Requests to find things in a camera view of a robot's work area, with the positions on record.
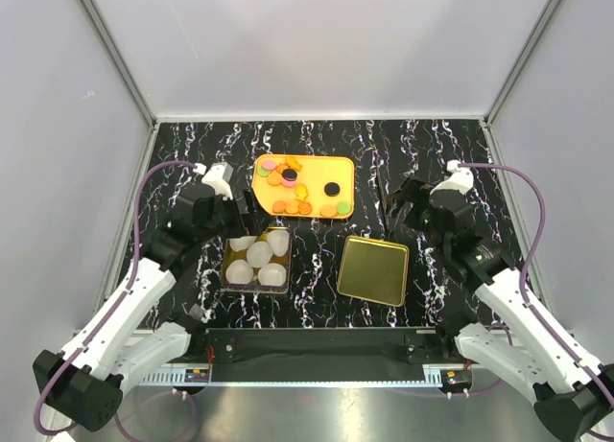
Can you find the yellow plastic tray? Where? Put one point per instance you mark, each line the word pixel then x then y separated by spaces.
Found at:
pixel 316 172

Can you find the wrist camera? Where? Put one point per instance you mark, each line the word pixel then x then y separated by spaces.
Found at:
pixel 218 178
pixel 460 179

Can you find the pink round cookie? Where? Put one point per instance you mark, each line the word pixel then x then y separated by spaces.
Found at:
pixel 269 165

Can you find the orange cookie under black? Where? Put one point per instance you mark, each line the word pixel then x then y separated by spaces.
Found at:
pixel 274 178

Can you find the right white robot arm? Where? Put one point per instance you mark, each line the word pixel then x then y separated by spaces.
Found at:
pixel 569 388

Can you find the black cookie on pink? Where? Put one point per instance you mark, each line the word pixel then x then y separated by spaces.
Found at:
pixel 289 175

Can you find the orange fish cookie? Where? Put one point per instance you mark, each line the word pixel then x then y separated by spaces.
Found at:
pixel 301 192
pixel 293 163

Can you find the white paper cup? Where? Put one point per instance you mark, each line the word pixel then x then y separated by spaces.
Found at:
pixel 241 244
pixel 272 275
pixel 279 241
pixel 239 272
pixel 259 254

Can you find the black sandwich cookie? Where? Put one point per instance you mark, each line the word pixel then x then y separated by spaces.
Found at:
pixel 332 189

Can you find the pink cookie under black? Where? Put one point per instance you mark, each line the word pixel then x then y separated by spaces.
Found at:
pixel 289 183

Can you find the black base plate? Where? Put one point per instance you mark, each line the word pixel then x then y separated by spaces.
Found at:
pixel 320 355

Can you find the gold cookie tin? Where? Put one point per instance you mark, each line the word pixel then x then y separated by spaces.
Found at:
pixel 255 286

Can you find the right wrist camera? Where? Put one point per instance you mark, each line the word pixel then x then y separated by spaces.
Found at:
pixel 460 179

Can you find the green round cookie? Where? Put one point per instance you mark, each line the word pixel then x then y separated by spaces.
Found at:
pixel 343 208

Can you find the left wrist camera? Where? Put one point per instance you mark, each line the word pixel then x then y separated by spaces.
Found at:
pixel 218 178

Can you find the green cookie top left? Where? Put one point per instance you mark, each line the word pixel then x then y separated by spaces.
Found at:
pixel 263 172

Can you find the plain orange round cookie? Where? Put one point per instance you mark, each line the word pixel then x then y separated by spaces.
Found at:
pixel 279 207

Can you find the orange swirl cookie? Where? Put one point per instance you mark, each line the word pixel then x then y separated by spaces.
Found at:
pixel 305 208

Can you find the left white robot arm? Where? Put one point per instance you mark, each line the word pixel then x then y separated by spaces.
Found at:
pixel 87 379

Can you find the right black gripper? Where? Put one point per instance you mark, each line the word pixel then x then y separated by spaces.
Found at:
pixel 414 191

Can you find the gold tin lid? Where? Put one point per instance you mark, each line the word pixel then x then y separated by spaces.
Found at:
pixel 374 271

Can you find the patterned orange round cookie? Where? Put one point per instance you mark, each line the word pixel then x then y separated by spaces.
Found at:
pixel 292 207

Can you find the orange embossed round cookie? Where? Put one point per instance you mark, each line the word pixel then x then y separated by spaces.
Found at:
pixel 328 211

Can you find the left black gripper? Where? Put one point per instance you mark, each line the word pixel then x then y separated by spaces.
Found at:
pixel 239 227

